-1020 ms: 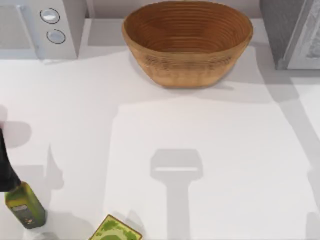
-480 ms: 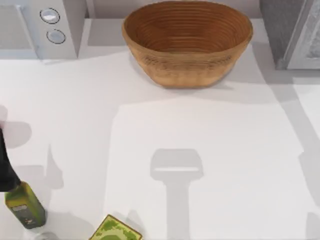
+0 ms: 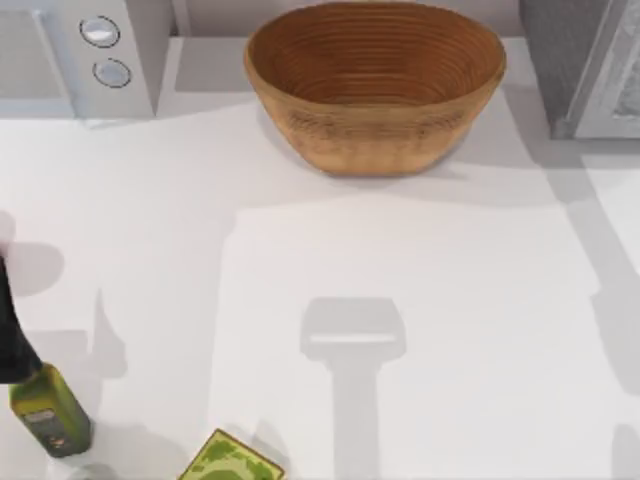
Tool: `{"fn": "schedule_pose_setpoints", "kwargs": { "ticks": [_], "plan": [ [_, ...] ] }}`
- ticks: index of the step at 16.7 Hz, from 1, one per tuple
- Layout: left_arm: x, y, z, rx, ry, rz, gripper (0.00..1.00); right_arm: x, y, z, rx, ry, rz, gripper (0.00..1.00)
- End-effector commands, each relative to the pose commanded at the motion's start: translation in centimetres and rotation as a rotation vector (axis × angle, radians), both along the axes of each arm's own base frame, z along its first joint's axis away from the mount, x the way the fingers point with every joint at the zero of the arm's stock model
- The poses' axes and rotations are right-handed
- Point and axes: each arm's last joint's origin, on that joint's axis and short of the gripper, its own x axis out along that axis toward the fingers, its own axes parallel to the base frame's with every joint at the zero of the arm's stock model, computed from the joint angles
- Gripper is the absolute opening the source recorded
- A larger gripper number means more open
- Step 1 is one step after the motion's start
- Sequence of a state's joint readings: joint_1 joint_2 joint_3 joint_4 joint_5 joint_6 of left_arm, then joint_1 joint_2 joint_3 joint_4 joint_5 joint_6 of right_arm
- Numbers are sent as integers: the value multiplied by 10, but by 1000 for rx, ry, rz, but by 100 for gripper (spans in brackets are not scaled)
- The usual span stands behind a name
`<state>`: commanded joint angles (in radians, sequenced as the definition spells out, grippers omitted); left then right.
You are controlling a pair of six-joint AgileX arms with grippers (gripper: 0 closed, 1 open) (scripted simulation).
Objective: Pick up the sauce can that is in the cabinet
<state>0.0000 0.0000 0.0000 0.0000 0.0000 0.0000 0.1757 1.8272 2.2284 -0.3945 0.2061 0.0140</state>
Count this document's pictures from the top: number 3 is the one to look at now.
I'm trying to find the brown wicker basket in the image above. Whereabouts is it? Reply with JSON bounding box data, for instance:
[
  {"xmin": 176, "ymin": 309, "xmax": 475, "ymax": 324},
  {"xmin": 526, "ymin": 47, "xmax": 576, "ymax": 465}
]
[{"xmin": 243, "ymin": 1, "xmax": 508, "ymax": 179}]

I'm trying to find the green patterned box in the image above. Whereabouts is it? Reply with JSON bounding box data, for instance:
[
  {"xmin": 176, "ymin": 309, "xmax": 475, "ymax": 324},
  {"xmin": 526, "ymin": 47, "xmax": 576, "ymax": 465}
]
[{"xmin": 176, "ymin": 427, "xmax": 286, "ymax": 480}]

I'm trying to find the small microwave knob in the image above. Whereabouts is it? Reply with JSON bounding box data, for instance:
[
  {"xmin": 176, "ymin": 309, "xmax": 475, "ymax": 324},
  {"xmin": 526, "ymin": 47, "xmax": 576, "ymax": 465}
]
[{"xmin": 91, "ymin": 57, "xmax": 133, "ymax": 90}]

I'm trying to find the large microwave knob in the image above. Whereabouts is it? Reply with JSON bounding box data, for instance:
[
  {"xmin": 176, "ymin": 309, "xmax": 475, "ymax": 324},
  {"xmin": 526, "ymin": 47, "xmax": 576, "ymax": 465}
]
[{"xmin": 78, "ymin": 14, "xmax": 122, "ymax": 50}]

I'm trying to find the green bottle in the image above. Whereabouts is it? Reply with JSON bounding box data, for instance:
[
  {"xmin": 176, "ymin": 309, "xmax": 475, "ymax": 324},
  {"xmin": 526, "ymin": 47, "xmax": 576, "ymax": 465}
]
[{"xmin": 8, "ymin": 361, "xmax": 94, "ymax": 459}]

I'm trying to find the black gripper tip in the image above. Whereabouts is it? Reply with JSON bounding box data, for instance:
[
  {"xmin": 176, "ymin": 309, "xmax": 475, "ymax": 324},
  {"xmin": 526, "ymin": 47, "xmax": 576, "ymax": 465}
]
[{"xmin": 0, "ymin": 254, "xmax": 44, "ymax": 385}]

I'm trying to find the pale microwave oven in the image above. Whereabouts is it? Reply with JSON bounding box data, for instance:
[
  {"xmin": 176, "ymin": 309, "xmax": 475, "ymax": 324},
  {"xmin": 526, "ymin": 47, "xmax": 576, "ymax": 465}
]
[{"xmin": 0, "ymin": 0, "xmax": 173, "ymax": 122}]

